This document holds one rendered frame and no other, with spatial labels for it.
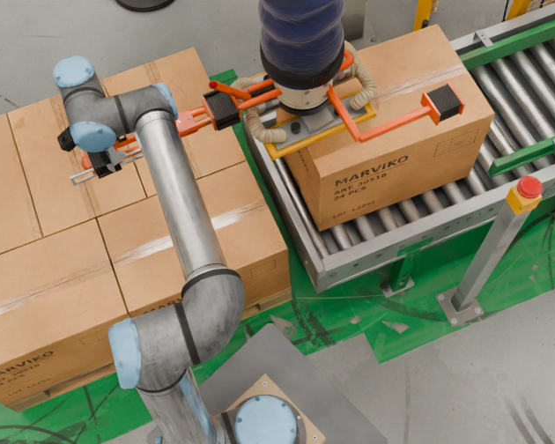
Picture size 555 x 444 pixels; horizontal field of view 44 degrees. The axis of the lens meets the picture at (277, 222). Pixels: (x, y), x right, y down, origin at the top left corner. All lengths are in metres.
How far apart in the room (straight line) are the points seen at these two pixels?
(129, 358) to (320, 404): 0.97
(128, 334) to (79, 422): 1.77
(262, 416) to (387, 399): 1.19
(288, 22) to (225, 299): 0.74
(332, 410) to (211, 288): 0.93
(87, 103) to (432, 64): 1.23
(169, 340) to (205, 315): 0.07
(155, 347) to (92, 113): 0.59
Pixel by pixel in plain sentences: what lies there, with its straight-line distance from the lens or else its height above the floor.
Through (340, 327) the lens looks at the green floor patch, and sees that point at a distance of 2.93.
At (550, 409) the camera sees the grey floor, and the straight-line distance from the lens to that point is 3.00.
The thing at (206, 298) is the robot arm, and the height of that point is 1.65.
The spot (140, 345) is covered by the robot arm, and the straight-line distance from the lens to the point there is 1.22.
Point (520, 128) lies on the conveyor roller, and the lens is 2.81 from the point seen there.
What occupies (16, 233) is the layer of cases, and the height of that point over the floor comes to 0.54.
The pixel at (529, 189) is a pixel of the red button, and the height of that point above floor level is 1.04.
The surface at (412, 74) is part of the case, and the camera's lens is 2.36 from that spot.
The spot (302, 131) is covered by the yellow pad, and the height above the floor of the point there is 1.10.
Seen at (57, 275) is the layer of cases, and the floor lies 0.54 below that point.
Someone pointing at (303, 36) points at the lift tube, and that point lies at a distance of 1.72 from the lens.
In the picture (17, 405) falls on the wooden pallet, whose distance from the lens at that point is 2.99.
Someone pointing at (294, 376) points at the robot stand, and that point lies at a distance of 2.11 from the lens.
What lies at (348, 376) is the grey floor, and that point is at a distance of 2.88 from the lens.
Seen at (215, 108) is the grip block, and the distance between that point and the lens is 1.94.
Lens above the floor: 2.80
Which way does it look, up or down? 64 degrees down
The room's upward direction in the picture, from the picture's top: 5 degrees counter-clockwise
